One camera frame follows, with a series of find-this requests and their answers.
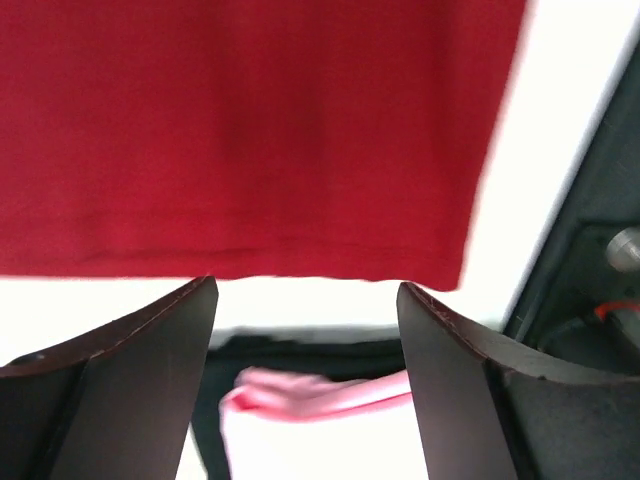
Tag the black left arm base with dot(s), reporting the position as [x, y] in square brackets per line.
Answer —
[572, 275]

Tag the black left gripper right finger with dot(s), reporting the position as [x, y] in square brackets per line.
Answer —
[489, 407]

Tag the red t shirt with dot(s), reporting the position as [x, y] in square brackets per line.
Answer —
[340, 139]

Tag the pink folded t shirt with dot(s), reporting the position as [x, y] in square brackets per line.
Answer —
[286, 425]

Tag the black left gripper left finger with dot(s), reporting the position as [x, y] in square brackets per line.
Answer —
[115, 402]

